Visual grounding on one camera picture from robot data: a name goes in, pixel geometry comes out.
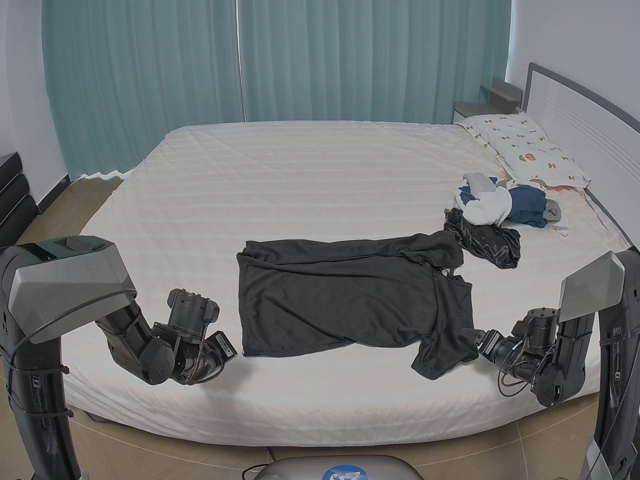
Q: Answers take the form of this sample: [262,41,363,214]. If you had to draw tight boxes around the bed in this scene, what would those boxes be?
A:
[52,61,640,456]

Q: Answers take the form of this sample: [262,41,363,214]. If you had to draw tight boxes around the pile of clothes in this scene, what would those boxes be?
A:
[452,172,571,237]

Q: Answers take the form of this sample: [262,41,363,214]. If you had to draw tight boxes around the blue-green curtain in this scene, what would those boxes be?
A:
[235,0,513,126]
[42,0,246,181]

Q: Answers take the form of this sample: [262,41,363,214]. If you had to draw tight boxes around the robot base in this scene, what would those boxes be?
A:
[260,455,416,480]

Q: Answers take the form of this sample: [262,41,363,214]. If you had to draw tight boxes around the black satin garment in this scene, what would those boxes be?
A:
[443,207,522,270]

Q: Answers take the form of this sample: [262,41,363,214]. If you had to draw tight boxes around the grey bedside table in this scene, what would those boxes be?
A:
[452,76,523,124]

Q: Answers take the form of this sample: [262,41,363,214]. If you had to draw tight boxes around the white printed pillow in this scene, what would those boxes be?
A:
[456,113,592,189]

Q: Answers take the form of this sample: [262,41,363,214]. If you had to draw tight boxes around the black T-shirt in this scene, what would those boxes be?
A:
[236,231,482,381]

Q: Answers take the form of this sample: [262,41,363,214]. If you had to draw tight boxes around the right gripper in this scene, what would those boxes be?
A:
[477,330,523,367]

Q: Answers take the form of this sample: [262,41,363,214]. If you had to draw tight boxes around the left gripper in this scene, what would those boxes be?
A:
[185,332,237,383]

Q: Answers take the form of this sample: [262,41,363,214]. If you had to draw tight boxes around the black chest of drawers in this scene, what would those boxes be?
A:
[0,151,41,246]

